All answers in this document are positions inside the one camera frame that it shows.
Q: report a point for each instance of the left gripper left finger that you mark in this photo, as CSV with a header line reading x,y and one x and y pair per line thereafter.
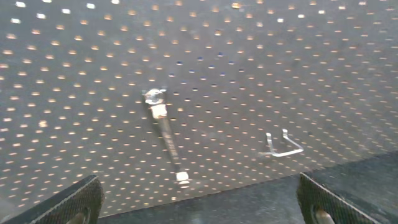
x,y
77,202

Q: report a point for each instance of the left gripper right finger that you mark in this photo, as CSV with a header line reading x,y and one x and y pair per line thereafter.
x,y
335,205

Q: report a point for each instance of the wrench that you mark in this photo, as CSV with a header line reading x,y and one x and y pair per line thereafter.
x,y
168,140

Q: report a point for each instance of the black pegboard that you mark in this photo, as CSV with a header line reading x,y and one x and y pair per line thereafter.
x,y
280,77

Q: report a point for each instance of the metal hook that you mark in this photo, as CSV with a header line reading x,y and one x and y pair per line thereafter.
x,y
287,153

